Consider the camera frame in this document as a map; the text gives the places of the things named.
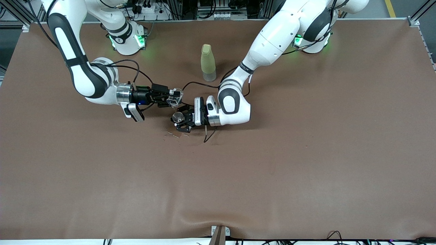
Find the grey metal edge bracket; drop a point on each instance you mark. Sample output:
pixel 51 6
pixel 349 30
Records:
pixel 227 231

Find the brown angled bar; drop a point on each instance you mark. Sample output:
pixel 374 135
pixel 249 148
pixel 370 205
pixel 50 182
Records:
pixel 218 238

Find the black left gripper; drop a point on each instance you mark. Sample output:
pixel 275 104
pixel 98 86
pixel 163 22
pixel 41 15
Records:
pixel 198 116

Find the white power strip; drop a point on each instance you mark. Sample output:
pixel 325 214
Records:
pixel 151 12

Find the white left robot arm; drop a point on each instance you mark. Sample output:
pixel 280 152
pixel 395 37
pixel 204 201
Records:
pixel 272 41

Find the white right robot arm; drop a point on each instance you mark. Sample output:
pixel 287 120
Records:
pixel 75 44

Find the brown table mat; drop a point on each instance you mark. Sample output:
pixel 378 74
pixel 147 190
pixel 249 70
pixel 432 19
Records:
pixel 218 187

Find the brown liquid puddle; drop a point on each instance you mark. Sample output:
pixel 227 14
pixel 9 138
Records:
pixel 175 135

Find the yellow-green plastic bottle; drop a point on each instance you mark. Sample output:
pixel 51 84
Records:
pixel 208 61

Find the white socket bar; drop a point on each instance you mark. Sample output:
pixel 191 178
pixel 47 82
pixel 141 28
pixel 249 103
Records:
pixel 228 15

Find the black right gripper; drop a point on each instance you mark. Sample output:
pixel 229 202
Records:
pixel 142 96

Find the clear glass measuring cup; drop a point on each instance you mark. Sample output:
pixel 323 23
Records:
pixel 175 98

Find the steel shaker cup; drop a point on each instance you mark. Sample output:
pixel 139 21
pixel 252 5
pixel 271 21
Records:
pixel 177 117

